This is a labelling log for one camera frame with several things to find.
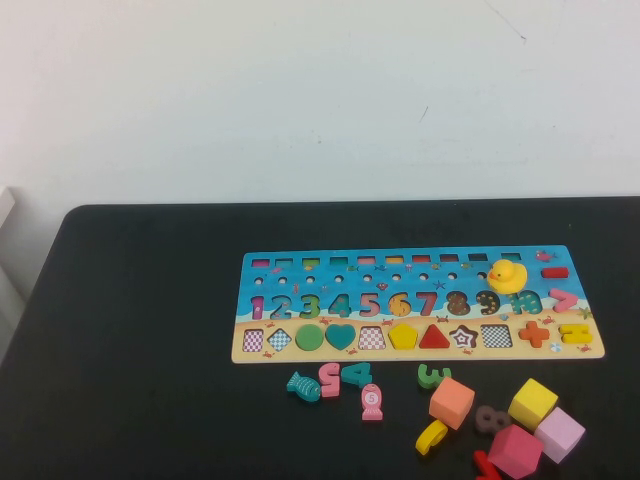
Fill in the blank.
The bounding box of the green number three piece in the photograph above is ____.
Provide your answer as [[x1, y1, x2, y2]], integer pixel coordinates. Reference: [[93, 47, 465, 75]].
[[417, 363, 453, 390]]

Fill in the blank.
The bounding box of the orange wooden cube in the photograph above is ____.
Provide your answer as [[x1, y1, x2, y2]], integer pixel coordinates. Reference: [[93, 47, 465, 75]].
[[428, 377, 476, 431]]

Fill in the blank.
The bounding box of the yellow pentagon piece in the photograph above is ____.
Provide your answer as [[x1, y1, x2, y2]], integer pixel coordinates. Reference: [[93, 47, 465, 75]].
[[388, 323, 420, 350]]

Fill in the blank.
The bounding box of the brown number eight piece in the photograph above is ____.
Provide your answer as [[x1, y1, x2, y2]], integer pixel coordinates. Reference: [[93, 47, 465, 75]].
[[473, 405, 512, 435]]

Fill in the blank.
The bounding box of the yellow equals sign piece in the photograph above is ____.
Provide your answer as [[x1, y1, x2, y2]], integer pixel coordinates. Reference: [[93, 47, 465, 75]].
[[559, 324, 594, 345]]

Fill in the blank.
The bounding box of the teal wooden fish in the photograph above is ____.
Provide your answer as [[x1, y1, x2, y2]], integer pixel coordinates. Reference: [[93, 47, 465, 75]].
[[285, 370, 322, 404]]

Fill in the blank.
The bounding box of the teal number four piece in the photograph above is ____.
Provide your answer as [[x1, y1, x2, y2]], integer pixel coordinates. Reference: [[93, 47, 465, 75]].
[[340, 362, 374, 389]]

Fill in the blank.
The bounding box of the red triangle piece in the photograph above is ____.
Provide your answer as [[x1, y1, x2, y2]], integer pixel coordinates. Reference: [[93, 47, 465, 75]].
[[418, 323, 453, 350]]

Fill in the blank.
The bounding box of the pink wooden fish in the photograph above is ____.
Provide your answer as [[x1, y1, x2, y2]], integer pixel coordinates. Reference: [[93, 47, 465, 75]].
[[360, 383, 385, 421]]

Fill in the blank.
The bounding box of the green circle piece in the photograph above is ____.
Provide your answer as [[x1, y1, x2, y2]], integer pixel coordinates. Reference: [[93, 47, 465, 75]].
[[294, 323, 326, 352]]

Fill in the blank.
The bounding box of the orange plus sign piece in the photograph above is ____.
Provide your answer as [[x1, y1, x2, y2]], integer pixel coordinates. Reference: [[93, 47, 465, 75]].
[[519, 320, 551, 349]]

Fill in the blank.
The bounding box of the pink number five piece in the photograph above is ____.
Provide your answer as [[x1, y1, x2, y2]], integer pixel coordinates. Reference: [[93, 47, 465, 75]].
[[318, 363, 342, 399]]

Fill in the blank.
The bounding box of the yellow wooden cube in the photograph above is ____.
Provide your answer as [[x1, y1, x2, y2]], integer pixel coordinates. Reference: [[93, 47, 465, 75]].
[[508, 378, 560, 431]]

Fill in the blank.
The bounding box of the red number seven piece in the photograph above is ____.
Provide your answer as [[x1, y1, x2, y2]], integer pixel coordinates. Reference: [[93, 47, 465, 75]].
[[472, 450, 499, 480]]

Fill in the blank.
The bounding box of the yellow rubber duck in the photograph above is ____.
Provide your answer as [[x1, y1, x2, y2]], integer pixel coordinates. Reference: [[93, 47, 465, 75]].
[[487, 258, 529, 295]]

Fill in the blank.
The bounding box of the red wooden cube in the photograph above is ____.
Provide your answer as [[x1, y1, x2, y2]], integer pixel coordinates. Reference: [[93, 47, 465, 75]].
[[487, 424, 545, 480]]

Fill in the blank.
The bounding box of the pink greater-than sign piece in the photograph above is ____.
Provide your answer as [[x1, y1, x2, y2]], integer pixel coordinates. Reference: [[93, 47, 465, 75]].
[[549, 288, 581, 314]]

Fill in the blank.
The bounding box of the white furniture edge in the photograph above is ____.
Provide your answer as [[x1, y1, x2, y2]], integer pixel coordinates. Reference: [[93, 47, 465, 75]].
[[0, 185, 31, 369]]

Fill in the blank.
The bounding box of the yellow number piece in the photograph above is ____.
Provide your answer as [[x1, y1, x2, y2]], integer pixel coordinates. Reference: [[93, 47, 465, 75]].
[[415, 419, 449, 456]]

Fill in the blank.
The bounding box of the pink wooden cube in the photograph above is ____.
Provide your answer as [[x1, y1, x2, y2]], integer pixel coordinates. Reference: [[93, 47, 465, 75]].
[[534, 407, 586, 465]]

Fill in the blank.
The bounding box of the teal heart piece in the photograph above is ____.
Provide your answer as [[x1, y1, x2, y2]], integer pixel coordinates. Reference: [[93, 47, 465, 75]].
[[325, 323, 359, 352]]

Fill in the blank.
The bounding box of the colourful number shape puzzle board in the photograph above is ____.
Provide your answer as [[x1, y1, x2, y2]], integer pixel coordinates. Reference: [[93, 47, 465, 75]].
[[230, 244, 606, 365]]

